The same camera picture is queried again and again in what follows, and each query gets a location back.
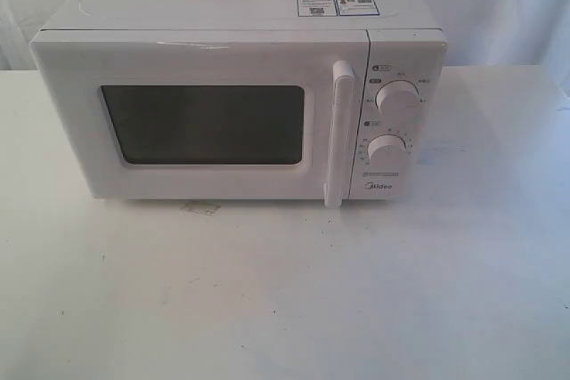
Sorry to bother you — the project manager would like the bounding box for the blue white warning sticker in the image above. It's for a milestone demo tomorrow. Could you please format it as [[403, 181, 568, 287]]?
[[297, 0, 380, 17]]

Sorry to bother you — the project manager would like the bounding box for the white microwave oven body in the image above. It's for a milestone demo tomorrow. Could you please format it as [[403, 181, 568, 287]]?
[[38, 0, 447, 205]]

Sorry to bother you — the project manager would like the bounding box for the white microwave door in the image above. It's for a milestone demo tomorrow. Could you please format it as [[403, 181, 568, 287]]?
[[30, 29, 370, 207]]

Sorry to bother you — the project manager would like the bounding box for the white control knob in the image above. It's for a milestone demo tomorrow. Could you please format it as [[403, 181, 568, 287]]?
[[367, 134, 407, 165], [375, 80, 419, 114]]

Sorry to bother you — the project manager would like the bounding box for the lower white control knob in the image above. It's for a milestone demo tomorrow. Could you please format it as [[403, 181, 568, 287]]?
[[367, 134, 407, 165]]

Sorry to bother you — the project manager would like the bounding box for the upper white control knob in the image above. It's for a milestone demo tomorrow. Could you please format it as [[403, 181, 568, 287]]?
[[375, 80, 419, 114]]

